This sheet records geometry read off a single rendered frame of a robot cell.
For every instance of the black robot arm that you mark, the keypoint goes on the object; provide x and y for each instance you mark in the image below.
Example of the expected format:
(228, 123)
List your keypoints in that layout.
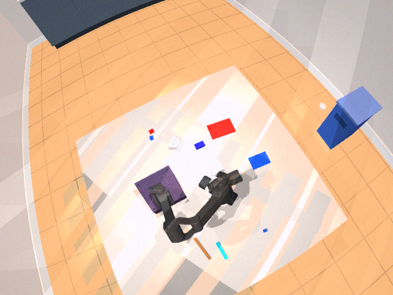
(221, 188)

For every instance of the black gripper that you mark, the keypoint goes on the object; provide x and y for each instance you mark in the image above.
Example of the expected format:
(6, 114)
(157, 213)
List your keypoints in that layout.
(203, 184)

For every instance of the blue flat block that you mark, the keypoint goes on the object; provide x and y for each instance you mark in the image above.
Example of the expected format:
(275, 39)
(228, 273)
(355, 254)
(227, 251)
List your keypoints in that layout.
(199, 145)

